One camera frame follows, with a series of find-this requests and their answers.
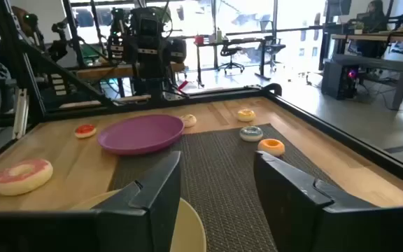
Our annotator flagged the black monitor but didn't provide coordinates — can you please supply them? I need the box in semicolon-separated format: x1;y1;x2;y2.
325;0;352;18

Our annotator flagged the orange frosted donut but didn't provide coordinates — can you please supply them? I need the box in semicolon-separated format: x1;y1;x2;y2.
257;138;286;158

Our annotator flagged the silver aluminium bracket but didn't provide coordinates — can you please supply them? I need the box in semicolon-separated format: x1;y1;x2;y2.
12;87;30;140

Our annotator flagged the yellow frosted donut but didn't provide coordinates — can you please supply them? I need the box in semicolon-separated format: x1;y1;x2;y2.
236;108;257;123

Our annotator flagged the black office desk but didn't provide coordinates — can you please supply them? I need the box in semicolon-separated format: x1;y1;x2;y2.
194;36;272;88

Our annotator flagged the wooden top desk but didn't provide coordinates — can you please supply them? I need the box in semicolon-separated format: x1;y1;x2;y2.
330;31;403;110

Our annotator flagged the blue frosted donut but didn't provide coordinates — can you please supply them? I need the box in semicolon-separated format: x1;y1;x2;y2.
239;125;264;143

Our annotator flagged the black computer tower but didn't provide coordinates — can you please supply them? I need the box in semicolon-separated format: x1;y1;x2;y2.
321;61;359;101

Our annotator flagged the black aluminium frame strut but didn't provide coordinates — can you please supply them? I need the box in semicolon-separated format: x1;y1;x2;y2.
0;0;117;123

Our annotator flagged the person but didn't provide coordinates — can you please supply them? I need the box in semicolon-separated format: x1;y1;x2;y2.
357;0;388;59

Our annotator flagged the purple plastic plate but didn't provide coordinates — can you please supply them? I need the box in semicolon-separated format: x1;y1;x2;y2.
97;113;185;156

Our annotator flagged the pale yellow plate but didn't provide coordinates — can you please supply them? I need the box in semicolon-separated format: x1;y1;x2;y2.
70;188;207;252

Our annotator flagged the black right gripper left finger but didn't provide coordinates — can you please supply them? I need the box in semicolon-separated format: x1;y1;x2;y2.
0;150;182;252

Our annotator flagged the black office chair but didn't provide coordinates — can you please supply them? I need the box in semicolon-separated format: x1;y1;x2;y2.
218;44;246;75
260;19;287;73

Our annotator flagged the grey woven placemat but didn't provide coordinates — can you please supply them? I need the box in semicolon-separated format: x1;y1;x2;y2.
107;122;342;252

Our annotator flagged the white frosted donut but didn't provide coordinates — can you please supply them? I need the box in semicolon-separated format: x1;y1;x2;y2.
180;113;197;128

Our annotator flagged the large pink frosted donut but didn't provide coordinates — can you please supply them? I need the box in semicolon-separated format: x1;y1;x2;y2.
0;158;54;197

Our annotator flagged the wooden workbench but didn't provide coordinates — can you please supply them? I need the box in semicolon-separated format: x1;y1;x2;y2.
75;62;187;82

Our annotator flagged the red frosted donut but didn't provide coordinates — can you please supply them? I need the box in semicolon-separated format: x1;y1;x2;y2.
73;124;97;139

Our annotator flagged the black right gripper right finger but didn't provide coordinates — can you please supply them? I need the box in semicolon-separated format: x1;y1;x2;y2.
253;150;403;252

